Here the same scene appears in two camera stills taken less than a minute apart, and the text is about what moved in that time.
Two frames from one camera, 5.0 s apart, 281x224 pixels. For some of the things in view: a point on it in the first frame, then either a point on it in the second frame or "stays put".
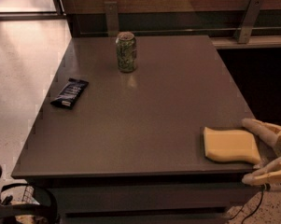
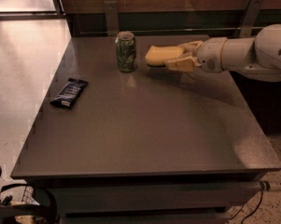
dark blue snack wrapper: (70, 92) stays put
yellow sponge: (231, 146) → (158, 55)
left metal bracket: (112, 21) stays put
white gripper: (268, 174) → (209, 55)
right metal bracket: (248, 21) stays put
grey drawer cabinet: (143, 197) stays put
